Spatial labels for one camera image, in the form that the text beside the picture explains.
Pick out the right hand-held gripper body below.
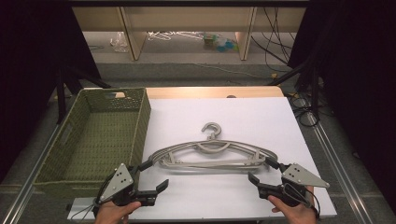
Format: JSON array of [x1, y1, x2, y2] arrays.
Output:
[[258, 163, 331, 208]]

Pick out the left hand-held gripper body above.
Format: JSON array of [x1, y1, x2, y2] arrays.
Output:
[[98, 162, 158, 207]]

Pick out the green woven basket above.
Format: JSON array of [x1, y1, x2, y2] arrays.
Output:
[[32, 87, 152, 200]]

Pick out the person's left hand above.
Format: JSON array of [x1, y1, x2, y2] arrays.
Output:
[[93, 200, 143, 224]]

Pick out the person's right hand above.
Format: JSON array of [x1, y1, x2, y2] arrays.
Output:
[[268, 186, 318, 224]]

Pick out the black metal stand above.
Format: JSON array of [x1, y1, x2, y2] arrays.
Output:
[[266, 57, 323, 123], [55, 60, 112, 125]]

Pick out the clear plastic bag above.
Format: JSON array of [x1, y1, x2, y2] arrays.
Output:
[[109, 31, 130, 53]]

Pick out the colourful plastic toys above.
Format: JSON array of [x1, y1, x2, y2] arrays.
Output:
[[203, 33, 239, 53]]

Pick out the beige wooden shelf unit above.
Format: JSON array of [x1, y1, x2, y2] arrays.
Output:
[[72, 7, 307, 62]]

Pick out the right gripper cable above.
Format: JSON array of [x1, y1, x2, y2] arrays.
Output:
[[284, 182, 322, 220]]

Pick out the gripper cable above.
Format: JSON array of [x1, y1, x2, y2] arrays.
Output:
[[69, 174, 114, 222], [284, 182, 322, 220]]

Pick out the aluminium rail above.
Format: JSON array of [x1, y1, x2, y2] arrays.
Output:
[[0, 123, 62, 224], [306, 111, 374, 224]]

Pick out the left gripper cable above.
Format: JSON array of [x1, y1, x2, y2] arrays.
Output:
[[69, 174, 114, 222]]

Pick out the black floor cables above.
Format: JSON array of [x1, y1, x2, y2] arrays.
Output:
[[287, 91, 321, 128]]

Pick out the thin white floor cable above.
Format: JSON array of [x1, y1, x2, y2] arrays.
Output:
[[191, 63, 269, 79]]

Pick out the black hanging cables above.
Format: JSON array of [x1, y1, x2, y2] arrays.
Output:
[[250, 7, 297, 66]]

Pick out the white wire hangers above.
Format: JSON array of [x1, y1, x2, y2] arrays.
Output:
[[147, 30, 205, 42]]

